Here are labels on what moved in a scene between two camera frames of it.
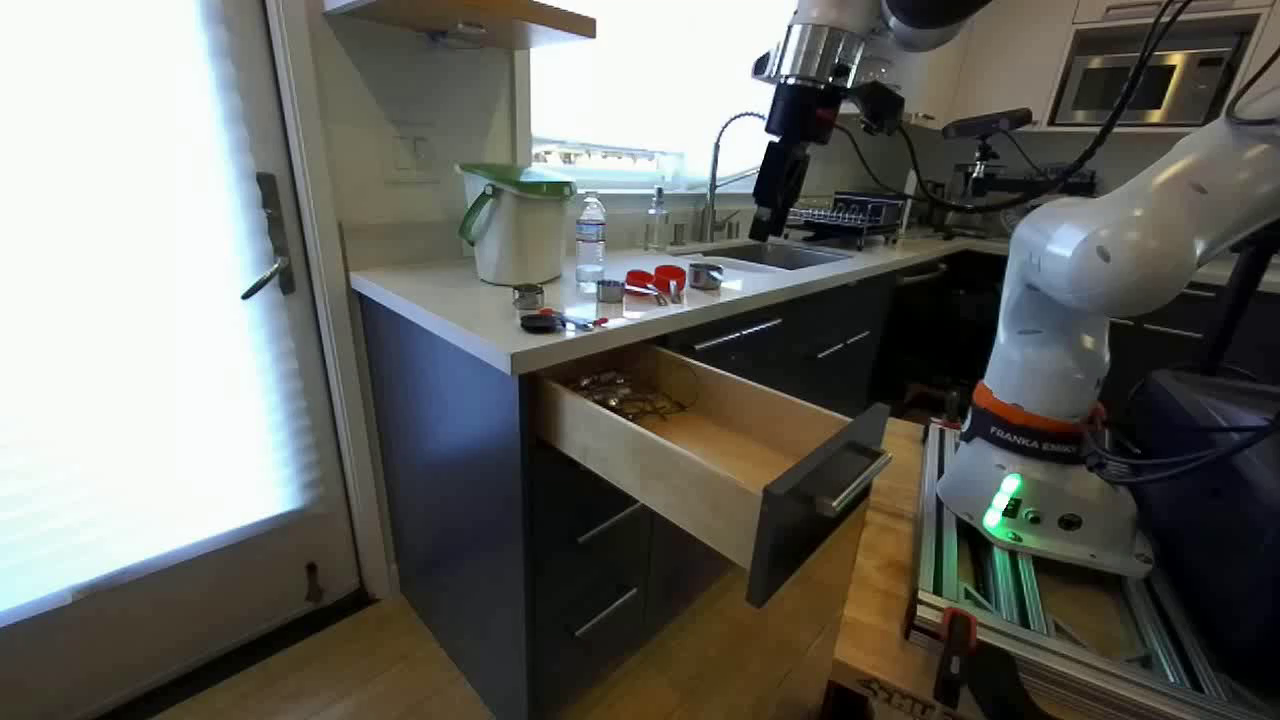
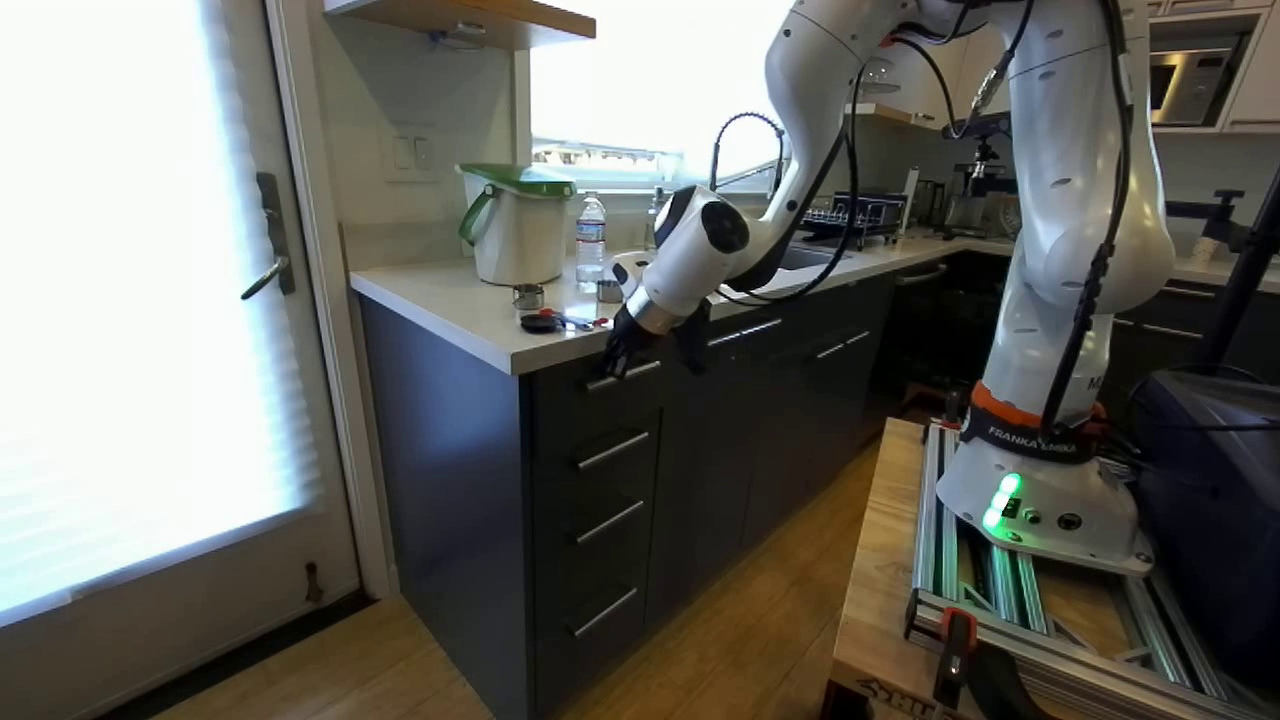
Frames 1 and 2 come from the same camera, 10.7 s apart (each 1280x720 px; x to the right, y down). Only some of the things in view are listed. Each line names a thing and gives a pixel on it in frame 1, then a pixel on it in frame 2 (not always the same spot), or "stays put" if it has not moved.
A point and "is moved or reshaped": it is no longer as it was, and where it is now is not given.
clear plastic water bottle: x=588 y=259 stays put
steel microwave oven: x=1177 y=90 stays put
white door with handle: x=189 y=429 stays put
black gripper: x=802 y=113 -> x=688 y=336
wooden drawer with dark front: x=740 y=463 is moved or reshaped
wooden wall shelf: x=475 y=15 stays put
